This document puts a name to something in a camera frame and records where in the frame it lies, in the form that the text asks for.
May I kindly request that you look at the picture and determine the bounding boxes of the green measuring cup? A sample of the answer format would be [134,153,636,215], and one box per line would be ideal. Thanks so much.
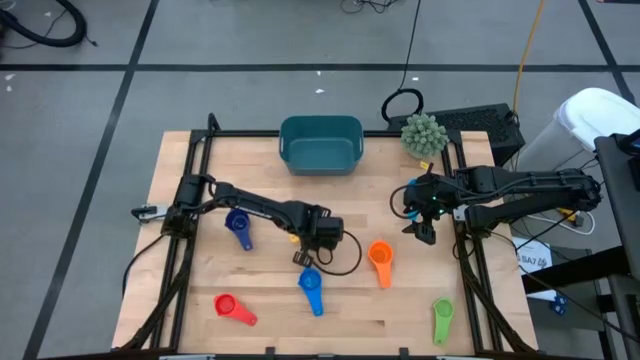
[431,296,456,347]

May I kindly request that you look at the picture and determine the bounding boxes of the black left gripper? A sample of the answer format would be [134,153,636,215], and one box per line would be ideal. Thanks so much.
[292,203,346,269]

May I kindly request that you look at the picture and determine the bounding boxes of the red measuring cup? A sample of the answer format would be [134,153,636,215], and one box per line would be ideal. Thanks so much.
[213,293,259,327]

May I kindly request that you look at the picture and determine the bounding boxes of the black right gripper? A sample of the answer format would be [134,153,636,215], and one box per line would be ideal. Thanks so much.
[402,172,461,246]

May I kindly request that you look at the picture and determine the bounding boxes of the black aluminium table frame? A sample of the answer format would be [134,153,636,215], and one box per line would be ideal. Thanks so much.
[117,112,539,360]

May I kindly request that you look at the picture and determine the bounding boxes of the teal plastic basket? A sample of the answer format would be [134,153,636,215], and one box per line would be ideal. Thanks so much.
[278,115,365,177]

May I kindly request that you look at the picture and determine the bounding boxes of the black cable bundle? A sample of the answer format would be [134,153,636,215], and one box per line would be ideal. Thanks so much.
[340,0,404,15]

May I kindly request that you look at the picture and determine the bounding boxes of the orange measuring cup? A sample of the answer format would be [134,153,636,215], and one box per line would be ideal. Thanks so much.
[367,240,395,290]

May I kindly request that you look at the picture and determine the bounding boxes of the thick black hose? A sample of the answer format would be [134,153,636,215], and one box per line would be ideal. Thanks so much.
[0,0,87,49]

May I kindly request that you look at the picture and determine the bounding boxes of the green succulent in white pot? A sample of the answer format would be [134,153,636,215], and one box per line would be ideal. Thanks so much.
[400,113,450,160]

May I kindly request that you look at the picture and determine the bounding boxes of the white cable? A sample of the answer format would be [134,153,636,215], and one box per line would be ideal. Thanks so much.
[524,209,597,236]

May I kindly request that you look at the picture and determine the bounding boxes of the black hanging cable with loop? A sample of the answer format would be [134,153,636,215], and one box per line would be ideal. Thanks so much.
[381,0,425,124]

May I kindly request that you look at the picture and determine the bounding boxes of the navy blue measuring cup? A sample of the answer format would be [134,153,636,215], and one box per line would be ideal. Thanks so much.
[224,208,254,252]

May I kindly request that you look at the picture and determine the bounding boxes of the light blue measuring cup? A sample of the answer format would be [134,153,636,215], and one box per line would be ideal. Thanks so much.
[297,267,325,318]

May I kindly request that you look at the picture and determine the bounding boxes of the white trash bin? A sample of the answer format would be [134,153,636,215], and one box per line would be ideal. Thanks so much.
[514,87,640,189]

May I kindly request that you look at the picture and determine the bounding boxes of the yellow hanging cable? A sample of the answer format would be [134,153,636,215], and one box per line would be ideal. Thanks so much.
[512,0,547,114]

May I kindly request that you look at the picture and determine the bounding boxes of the black side cart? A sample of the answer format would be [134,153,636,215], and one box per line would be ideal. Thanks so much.
[519,132,640,360]

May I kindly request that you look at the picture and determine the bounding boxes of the white paper label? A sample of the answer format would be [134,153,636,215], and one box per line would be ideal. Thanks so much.
[512,236,559,303]

